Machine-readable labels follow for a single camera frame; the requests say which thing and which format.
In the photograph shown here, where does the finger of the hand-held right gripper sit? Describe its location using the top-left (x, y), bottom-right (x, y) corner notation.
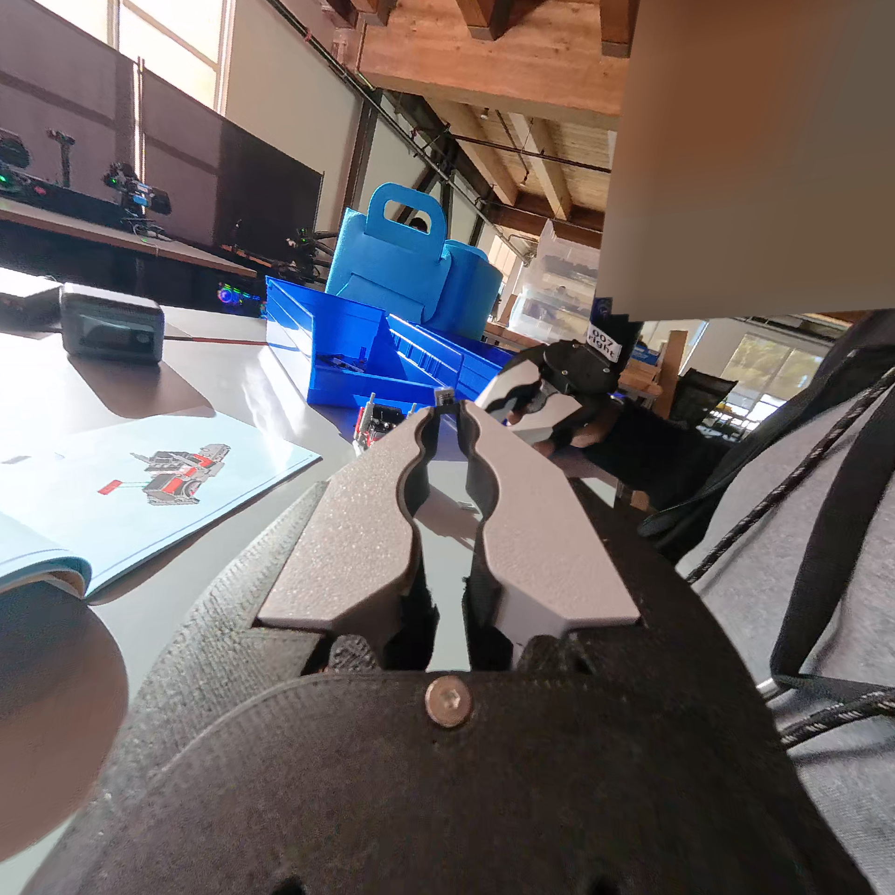
top-left (475, 360), bottom-right (545, 424)
top-left (514, 393), bottom-right (585, 446)

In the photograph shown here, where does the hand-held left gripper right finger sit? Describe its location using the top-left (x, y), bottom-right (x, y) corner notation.
top-left (458, 402), bottom-right (643, 671)

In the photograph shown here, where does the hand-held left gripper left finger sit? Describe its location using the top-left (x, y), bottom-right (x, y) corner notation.
top-left (256, 407), bottom-right (440, 671)

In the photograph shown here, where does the black red toy brick truck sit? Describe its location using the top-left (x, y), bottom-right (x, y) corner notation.
top-left (353, 393), bottom-right (424, 455)

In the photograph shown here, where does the blue plastic parts bin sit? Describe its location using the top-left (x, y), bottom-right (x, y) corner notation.
top-left (388, 313), bottom-right (518, 399)
top-left (264, 276), bottom-right (448, 410)

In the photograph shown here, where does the light blue instruction booklet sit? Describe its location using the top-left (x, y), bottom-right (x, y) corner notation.
top-left (0, 413), bottom-right (323, 606)

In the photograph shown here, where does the person's right forearm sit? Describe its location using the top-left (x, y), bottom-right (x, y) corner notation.
top-left (580, 406), bottom-right (731, 515)

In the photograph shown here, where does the grey desk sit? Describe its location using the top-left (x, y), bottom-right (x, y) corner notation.
top-left (0, 269), bottom-right (651, 895)

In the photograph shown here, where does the person's right hand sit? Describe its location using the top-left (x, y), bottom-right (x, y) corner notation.
top-left (568, 399), bottom-right (625, 452)

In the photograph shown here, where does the blue felt bag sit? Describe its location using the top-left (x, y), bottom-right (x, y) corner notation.
top-left (325, 183), bottom-right (503, 340)

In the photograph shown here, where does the dark grey cube device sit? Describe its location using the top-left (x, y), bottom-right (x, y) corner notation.
top-left (59, 283), bottom-right (165, 366)

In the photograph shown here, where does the long wooden table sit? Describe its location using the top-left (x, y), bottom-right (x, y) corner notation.
top-left (0, 203), bottom-right (258, 281)

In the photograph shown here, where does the black adapter box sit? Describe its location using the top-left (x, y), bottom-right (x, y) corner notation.
top-left (0, 276), bottom-right (64, 330)

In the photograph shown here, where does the black speckled cord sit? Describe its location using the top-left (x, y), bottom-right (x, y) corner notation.
top-left (685, 364), bottom-right (895, 749)

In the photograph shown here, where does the black webbing strap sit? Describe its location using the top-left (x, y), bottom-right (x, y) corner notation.
top-left (768, 402), bottom-right (895, 700)

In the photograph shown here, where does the black wall screen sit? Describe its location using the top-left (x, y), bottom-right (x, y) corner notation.
top-left (220, 112), bottom-right (324, 256)

